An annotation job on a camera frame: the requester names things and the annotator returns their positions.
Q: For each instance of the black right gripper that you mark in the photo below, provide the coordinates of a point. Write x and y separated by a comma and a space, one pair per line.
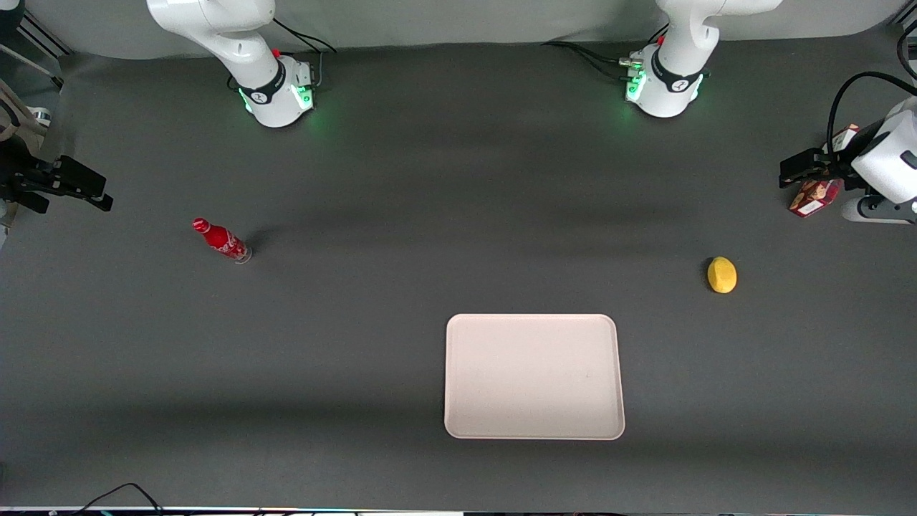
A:
21, 175

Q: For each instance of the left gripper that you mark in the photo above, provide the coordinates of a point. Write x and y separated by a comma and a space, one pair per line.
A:
839, 163

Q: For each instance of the red cookie box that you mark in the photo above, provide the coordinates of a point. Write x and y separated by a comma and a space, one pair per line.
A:
813, 201

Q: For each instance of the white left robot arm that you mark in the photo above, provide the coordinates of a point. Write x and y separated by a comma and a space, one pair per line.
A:
677, 64

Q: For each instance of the beige rectangular tray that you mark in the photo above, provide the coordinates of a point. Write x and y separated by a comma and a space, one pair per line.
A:
534, 376

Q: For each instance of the small silver round fitting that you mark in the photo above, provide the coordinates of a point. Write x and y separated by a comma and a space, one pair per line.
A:
39, 115

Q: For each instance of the yellow lemon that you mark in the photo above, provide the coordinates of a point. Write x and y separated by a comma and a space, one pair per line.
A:
722, 275

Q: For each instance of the red cola bottle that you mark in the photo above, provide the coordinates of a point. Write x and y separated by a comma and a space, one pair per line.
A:
222, 241

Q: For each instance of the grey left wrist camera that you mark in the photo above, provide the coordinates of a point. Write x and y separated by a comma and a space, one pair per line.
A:
881, 211

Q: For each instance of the aluminium frame rail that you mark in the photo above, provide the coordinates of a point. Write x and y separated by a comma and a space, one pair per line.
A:
43, 36

